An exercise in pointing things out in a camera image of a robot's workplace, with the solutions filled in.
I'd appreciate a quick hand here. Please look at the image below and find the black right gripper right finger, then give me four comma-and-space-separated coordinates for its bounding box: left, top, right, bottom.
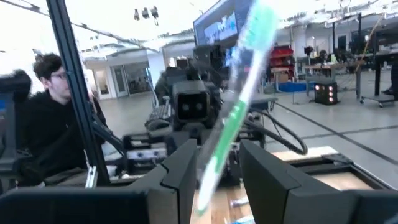
239, 139, 398, 224

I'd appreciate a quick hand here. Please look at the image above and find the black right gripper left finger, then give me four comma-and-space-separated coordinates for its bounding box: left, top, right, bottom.
0, 138, 198, 224

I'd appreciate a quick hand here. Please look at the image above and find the toothbrushes compartment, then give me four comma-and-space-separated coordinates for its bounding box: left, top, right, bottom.
229, 196, 250, 208

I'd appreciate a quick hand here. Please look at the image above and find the blue toothbrush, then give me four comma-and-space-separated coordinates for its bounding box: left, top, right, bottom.
224, 215, 254, 224

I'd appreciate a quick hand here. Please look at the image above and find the green toothbrush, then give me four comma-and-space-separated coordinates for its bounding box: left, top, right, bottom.
194, 0, 279, 217

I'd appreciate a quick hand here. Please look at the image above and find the silver aluminium extrusion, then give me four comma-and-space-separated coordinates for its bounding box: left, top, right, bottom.
85, 166, 99, 189

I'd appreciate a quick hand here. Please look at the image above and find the person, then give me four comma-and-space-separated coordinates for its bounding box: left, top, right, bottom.
15, 52, 108, 187

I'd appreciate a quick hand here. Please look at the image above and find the blue mat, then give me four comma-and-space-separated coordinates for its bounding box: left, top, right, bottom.
278, 81, 307, 93

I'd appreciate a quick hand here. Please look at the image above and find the black computer tower with lights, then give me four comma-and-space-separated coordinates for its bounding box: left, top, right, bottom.
313, 81, 339, 106

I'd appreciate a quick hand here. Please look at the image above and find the monitor with blue screen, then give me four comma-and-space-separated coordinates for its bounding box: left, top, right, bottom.
192, 0, 254, 47

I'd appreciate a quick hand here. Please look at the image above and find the wooden office desk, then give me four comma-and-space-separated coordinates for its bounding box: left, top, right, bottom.
303, 62, 361, 97

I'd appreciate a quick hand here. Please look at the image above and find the red tool cabinet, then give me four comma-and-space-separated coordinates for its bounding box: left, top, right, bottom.
269, 45, 295, 82

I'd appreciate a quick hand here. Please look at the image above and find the black cart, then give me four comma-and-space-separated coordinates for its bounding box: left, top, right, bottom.
360, 27, 398, 108

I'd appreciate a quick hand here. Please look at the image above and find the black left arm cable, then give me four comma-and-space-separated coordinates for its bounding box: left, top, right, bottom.
244, 107, 309, 156

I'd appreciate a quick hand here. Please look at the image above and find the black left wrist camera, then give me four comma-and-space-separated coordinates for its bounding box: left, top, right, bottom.
172, 80, 211, 123

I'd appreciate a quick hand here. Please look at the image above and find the black rig frame post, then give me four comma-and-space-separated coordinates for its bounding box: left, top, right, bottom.
45, 0, 111, 187

